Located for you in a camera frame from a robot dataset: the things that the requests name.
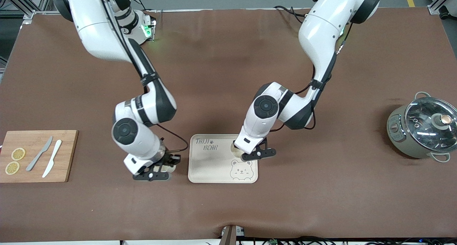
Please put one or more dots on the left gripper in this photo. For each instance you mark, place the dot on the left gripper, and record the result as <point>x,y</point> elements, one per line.
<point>234,142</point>

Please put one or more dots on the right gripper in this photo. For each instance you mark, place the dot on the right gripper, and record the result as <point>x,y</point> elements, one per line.
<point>171,160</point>

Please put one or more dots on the white IKEA cup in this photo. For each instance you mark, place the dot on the white IKEA cup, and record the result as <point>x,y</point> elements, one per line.
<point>167,168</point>
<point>236,149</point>

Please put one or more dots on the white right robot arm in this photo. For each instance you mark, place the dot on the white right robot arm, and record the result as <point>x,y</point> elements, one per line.
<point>93,23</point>

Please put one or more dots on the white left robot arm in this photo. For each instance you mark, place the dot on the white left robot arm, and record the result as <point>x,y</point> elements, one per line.
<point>321,30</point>

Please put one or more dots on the cream bear print tray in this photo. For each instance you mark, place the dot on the cream bear print tray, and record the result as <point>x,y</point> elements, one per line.
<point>210,166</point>

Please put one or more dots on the brown table mat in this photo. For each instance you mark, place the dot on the brown table mat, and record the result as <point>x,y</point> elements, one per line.
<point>214,77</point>

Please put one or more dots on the metal table clamp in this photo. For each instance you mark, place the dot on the metal table clamp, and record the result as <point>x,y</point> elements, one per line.
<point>230,234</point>

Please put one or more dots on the bamboo cutting board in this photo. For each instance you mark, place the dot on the bamboo cutting board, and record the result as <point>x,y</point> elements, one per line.
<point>64,159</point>

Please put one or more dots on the white plastic knife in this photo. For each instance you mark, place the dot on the white plastic knife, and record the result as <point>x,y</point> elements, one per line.
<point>53,157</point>

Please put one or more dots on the grey plastic knife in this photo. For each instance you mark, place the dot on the grey plastic knife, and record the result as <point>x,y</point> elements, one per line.
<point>40,154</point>

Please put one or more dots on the grey pot with glass lid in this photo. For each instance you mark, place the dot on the grey pot with glass lid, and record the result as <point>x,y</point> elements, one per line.
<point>400,138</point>

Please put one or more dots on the lemon slice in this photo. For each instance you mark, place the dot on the lemon slice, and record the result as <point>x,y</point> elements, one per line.
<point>18,154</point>
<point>12,168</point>

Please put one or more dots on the glass pot lid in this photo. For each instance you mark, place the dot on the glass pot lid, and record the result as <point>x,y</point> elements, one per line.
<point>428,123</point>

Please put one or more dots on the aluminium frame profile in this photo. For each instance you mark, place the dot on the aluminium frame profile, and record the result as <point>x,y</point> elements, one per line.
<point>441,4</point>
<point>21,2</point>

